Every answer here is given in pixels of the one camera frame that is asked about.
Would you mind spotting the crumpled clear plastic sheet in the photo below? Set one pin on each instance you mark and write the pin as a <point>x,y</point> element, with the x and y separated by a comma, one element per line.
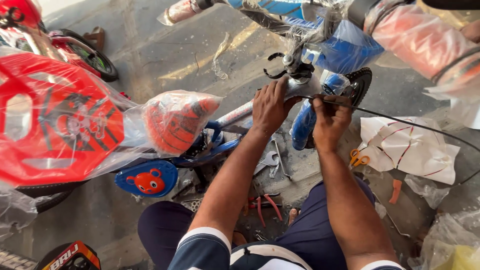
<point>425,189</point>

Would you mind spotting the blue plastic-wrapped front plate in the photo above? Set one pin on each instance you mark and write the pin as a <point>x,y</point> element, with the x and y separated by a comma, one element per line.
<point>348,47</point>

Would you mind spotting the clear plastic wrap scrap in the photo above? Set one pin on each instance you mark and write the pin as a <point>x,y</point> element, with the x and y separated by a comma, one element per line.
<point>221,56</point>

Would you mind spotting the black tyre with orange label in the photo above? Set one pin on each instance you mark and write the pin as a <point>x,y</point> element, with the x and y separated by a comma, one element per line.
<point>63,257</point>

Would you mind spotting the red plastic-wrapped bicycle plate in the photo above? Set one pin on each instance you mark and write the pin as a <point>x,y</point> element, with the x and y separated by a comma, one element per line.
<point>56,120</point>

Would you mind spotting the person's right hand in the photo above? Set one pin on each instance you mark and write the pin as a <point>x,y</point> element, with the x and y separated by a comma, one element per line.
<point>332,125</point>

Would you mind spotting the black rear bicycle tyre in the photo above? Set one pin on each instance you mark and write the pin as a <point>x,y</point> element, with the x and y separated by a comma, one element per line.
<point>48,191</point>

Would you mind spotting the black knobby front wheel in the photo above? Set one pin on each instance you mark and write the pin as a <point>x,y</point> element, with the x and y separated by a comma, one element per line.
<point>360,84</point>

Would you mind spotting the person's navy shorts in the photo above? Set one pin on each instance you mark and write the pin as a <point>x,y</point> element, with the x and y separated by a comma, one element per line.
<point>311,232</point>

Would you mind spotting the orange plastic-wrapped bicycle seat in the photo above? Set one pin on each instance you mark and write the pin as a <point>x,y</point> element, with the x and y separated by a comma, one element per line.
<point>176,122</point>

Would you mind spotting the red bicycle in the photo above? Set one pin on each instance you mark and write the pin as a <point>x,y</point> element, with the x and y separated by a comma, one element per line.
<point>75,48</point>

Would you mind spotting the person's navy white shirt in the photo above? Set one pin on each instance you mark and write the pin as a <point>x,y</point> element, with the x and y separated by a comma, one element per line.
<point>210,255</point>

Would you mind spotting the person's foot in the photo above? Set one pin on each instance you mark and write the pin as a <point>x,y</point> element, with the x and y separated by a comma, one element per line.
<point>293,216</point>

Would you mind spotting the blue children's bicycle frame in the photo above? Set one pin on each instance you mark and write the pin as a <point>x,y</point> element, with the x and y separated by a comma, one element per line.
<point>234,114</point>

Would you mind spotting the orange plastic strip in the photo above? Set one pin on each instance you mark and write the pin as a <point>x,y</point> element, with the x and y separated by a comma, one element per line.
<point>395,191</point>

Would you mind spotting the thin silver spanner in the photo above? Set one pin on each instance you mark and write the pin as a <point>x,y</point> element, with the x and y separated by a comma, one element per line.
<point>280,159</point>

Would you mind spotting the person's left hand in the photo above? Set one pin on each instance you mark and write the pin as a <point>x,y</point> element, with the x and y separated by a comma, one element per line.
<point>268,110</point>

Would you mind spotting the silver open-end wrench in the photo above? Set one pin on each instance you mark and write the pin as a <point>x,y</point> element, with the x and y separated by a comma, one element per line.
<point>267,161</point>

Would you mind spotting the black brake caliper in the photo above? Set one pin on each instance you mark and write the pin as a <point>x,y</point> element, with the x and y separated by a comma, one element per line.
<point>296,69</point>

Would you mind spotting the white paper with red lines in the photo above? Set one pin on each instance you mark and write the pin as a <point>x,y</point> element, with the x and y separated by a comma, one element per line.
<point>408,150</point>

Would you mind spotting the heap of plastic bags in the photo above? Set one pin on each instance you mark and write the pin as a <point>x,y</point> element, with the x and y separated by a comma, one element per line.
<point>450,243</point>

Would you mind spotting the blue plastic-wrapped front fender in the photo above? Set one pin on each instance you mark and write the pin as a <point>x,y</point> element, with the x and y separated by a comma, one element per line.
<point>305,123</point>

